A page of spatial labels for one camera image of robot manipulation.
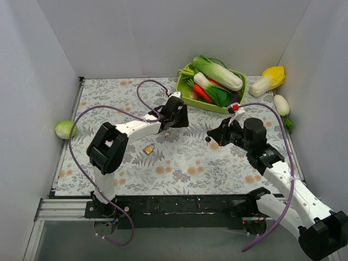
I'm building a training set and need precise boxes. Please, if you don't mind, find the black-headed key bunch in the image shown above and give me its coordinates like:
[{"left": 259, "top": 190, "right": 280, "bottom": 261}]
[{"left": 205, "top": 136, "right": 211, "bottom": 145}]

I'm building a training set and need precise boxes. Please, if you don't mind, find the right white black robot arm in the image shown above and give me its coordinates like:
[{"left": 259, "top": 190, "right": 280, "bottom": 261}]
[{"left": 207, "top": 118, "right": 347, "bottom": 260}]

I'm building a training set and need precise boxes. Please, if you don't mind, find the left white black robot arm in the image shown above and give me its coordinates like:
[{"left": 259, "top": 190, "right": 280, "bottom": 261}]
[{"left": 87, "top": 92, "right": 189, "bottom": 218}]

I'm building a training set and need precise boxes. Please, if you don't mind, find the green plastic tray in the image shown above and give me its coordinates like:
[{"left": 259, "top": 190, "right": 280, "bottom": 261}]
[{"left": 176, "top": 69, "right": 247, "bottom": 114}]

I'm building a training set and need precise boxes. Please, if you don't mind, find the toy orange carrot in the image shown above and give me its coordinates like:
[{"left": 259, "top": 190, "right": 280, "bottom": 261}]
[{"left": 193, "top": 84, "right": 213, "bottom": 103}]

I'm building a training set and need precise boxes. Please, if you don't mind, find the toy green leafy vegetable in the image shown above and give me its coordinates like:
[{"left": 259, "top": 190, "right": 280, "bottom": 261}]
[{"left": 204, "top": 84, "right": 234, "bottom": 107}]

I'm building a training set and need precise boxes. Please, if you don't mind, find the toy purple eggplant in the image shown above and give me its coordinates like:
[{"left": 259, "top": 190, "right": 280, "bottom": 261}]
[{"left": 231, "top": 91, "right": 242, "bottom": 104}]

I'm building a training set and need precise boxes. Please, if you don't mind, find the brass padlock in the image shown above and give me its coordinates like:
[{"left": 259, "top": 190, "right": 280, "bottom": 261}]
[{"left": 143, "top": 144, "right": 155, "bottom": 155}]

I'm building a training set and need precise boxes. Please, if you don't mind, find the floral table mat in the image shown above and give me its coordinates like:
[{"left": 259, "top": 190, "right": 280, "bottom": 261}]
[{"left": 55, "top": 77, "right": 277, "bottom": 196}]

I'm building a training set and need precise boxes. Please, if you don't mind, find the toy red pepper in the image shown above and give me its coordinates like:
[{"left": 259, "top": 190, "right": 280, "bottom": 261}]
[{"left": 208, "top": 78, "right": 225, "bottom": 88}]

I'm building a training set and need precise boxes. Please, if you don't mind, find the toy white radish on table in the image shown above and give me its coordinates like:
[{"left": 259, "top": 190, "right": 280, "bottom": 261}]
[{"left": 274, "top": 95, "right": 294, "bottom": 134}]

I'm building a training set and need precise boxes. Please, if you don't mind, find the large toy napa cabbage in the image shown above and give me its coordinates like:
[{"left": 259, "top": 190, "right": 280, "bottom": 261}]
[{"left": 192, "top": 55, "right": 243, "bottom": 91}]

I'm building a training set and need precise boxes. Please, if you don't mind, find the toy yellow-leaf cabbage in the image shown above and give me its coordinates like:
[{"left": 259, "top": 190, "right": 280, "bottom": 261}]
[{"left": 249, "top": 66, "right": 286, "bottom": 97}]

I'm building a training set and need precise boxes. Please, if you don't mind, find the toy round green cabbage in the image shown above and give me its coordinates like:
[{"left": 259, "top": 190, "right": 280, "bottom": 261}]
[{"left": 54, "top": 120, "right": 78, "bottom": 140}]

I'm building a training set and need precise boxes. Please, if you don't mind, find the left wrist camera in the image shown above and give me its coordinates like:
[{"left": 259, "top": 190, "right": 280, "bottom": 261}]
[{"left": 169, "top": 91, "right": 182, "bottom": 99}]

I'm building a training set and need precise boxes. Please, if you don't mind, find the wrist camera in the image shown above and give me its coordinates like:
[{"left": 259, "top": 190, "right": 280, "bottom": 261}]
[
  {"left": 227, "top": 103, "right": 245, "bottom": 126},
  {"left": 169, "top": 91, "right": 182, "bottom": 99}
]

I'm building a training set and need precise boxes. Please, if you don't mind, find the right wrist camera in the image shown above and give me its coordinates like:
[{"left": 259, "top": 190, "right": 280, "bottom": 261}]
[{"left": 227, "top": 103, "right": 245, "bottom": 126}]

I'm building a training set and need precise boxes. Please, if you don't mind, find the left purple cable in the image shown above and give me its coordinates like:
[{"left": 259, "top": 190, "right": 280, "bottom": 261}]
[{"left": 67, "top": 79, "right": 172, "bottom": 247}]

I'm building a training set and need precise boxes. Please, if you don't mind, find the purple cable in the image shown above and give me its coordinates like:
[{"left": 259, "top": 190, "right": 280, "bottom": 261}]
[
  {"left": 67, "top": 79, "right": 172, "bottom": 247},
  {"left": 240, "top": 102, "right": 296, "bottom": 253}
]

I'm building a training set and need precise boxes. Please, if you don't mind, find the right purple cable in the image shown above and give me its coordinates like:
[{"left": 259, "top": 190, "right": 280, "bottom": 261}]
[{"left": 240, "top": 102, "right": 296, "bottom": 253}]

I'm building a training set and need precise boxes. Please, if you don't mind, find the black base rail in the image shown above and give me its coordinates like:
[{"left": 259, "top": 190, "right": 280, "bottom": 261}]
[{"left": 84, "top": 195, "right": 266, "bottom": 229}]

